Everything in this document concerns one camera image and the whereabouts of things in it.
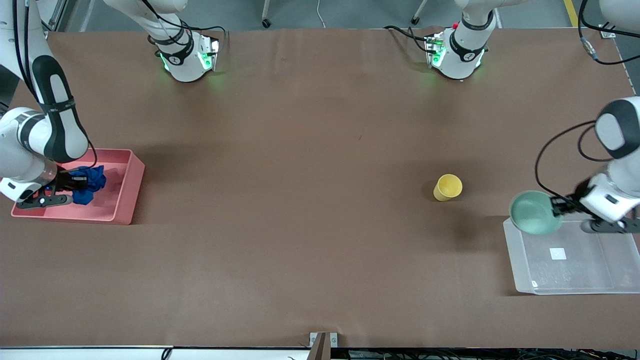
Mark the aluminium frame profile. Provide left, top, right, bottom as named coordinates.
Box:
left=37, top=0, right=66, bottom=37

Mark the blue cloth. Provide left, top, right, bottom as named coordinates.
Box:
left=67, top=165, right=107, bottom=206

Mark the black arm base cable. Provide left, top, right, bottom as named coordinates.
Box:
left=383, top=25, right=437, bottom=52
left=142, top=0, right=227, bottom=48

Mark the pink plastic box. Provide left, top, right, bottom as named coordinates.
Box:
left=11, top=148, right=146, bottom=226

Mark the yellow plastic cup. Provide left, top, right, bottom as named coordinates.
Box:
left=433, top=174, right=463, bottom=202

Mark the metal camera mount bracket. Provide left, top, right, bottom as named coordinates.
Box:
left=309, top=331, right=339, bottom=360

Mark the black cable chain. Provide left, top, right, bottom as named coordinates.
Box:
left=330, top=348, right=640, bottom=360

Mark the clear plastic bin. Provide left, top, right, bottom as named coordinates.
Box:
left=503, top=215, right=640, bottom=296

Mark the mint green bowl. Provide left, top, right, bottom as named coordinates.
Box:
left=509, top=190, right=565, bottom=236

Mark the arm base connector panel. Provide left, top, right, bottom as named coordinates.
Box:
left=199, top=37, right=222, bottom=72
left=425, top=32, right=447, bottom=69

